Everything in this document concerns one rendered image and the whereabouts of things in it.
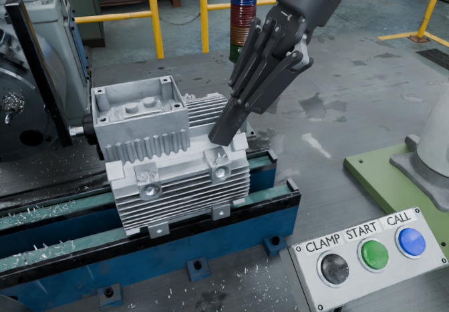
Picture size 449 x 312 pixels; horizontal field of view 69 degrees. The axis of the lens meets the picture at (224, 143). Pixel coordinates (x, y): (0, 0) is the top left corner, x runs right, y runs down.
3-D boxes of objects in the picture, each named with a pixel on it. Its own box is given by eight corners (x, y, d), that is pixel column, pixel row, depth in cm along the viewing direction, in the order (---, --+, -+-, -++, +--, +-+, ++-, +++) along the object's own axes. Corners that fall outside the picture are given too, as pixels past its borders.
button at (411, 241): (399, 260, 37) (410, 258, 35) (387, 234, 38) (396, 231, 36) (421, 252, 37) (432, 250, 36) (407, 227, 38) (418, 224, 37)
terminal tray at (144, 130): (107, 170, 44) (93, 128, 40) (101, 126, 52) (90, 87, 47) (192, 151, 47) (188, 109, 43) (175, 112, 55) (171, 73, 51)
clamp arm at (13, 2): (59, 149, 60) (-3, 5, 43) (59, 139, 62) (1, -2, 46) (79, 145, 61) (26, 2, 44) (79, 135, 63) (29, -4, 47)
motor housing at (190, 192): (131, 258, 51) (102, 171, 39) (119, 176, 65) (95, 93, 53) (248, 222, 56) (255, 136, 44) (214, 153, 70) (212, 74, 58)
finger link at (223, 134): (250, 105, 45) (252, 107, 44) (226, 143, 48) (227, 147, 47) (232, 99, 43) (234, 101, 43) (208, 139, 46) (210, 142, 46)
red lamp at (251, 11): (235, 28, 73) (235, 7, 70) (226, 19, 77) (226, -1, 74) (259, 25, 74) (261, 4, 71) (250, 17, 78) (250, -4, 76)
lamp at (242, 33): (234, 47, 75) (235, 28, 73) (226, 37, 80) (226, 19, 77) (258, 44, 77) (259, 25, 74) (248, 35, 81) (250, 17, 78)
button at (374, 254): (362, 274, 35) (371, 272, 34) (350, 246, 36) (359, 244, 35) (385, 265, 36) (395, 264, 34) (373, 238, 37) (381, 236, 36)
